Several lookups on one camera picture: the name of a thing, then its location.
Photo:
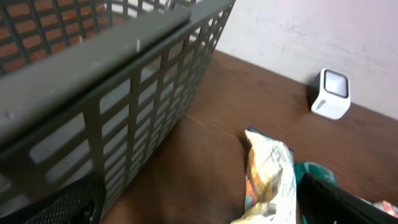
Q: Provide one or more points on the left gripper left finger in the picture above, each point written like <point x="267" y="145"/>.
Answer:
<point x="79" y="202"/>

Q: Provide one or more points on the cream snack bag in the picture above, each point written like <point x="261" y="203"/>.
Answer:
<point x="271" y="188"/>

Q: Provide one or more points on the small orange snack packet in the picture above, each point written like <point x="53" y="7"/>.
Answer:
<point x="387" y="207"/>

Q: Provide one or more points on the grey plastic basket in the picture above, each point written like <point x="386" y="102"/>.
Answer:
<point x="95" y="86"/>

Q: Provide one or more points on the white barcode scanner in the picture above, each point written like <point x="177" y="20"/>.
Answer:
<point x="329" y="94"/>

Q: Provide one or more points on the teal mouthwash bottle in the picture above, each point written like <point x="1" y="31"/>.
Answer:
<point x="316" y="169"/>

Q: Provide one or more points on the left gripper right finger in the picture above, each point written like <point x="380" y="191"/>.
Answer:
<point x="323" y="202"/>

